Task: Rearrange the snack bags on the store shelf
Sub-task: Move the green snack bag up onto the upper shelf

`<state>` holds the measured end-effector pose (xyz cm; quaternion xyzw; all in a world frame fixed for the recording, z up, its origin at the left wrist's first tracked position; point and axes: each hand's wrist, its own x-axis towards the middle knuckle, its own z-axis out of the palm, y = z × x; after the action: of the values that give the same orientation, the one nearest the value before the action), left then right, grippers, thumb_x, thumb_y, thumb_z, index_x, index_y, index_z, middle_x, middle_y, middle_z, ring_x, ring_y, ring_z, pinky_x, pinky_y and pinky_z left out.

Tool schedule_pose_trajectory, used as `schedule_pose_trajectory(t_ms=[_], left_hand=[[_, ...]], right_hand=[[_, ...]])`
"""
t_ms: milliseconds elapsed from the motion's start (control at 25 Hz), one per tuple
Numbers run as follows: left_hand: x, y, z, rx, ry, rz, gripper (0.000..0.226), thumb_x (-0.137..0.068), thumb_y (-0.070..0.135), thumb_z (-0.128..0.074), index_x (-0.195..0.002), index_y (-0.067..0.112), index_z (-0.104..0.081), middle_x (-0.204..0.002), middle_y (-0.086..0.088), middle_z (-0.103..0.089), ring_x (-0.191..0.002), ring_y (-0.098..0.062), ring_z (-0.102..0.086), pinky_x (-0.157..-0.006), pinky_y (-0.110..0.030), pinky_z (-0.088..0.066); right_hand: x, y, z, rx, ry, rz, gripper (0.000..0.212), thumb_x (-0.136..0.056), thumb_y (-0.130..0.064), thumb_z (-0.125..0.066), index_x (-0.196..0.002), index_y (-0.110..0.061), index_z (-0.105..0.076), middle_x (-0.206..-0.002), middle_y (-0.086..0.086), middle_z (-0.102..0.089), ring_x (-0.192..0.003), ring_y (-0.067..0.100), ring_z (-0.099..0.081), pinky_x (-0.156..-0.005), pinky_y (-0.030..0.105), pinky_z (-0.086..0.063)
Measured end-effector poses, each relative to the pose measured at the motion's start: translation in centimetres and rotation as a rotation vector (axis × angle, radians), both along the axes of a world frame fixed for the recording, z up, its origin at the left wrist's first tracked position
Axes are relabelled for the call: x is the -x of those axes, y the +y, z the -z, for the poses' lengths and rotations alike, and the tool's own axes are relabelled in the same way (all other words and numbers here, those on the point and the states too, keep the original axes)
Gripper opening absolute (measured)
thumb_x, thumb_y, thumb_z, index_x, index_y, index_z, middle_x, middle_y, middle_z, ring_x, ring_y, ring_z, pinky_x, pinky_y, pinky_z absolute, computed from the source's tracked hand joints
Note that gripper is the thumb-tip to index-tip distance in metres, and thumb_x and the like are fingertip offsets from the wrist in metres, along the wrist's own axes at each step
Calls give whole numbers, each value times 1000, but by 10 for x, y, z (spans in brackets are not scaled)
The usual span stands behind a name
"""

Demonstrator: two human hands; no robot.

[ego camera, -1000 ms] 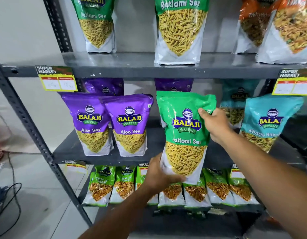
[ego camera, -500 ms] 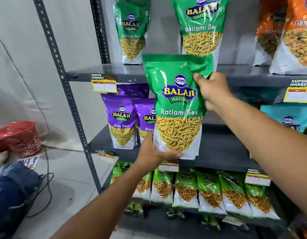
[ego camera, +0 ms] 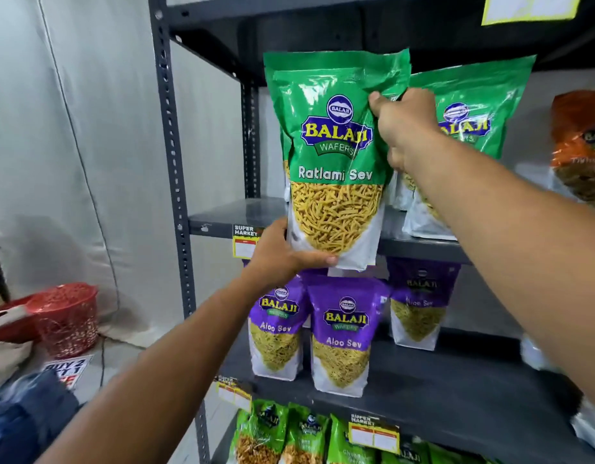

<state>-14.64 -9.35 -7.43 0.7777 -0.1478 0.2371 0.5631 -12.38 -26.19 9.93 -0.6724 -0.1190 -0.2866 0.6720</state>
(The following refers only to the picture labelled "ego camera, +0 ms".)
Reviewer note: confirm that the person's left hand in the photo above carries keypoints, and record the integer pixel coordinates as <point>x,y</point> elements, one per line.
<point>273,260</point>

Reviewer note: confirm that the person's right hand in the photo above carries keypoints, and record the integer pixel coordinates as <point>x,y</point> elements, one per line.
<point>408,120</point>

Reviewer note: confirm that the purple snack package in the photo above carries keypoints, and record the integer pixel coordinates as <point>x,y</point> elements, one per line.
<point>313,274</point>
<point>418,309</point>
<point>275,328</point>
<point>346,333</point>

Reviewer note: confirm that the small green snack packet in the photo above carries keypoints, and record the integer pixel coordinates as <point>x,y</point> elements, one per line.
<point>348,446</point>
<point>304,437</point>
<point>259,430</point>
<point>406,454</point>

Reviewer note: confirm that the orange snack packet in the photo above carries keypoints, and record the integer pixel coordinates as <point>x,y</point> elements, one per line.
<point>580,144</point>

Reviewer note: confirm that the dark grey metal shelf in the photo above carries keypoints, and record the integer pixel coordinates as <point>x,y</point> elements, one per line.
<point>423,381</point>

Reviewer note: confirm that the person's left forearm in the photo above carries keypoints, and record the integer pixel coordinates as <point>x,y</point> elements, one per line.
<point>172,376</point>

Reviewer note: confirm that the person's right forearm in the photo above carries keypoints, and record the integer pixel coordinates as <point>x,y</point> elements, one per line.
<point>529,246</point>

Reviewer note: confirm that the yellow price tag label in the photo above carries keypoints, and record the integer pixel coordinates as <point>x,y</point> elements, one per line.
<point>529,7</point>
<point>234,393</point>
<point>244,243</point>
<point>374,434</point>

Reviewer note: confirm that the red perforated plastic basket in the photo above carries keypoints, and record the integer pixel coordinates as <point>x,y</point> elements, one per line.
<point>65,323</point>

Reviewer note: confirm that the white fabric backdrop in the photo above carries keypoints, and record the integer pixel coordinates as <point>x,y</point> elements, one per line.
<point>75,140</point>

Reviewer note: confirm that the white printed floor sign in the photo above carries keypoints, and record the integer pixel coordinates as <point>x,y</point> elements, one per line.
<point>68,369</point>

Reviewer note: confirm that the red plastic tub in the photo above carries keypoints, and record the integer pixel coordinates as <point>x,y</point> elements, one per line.
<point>12,326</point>

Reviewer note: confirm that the white cloth bag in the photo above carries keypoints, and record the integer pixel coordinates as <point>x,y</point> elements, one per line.
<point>7,352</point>

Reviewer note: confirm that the blue denim clothing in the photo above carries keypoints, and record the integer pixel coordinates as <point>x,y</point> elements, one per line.
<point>27,420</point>

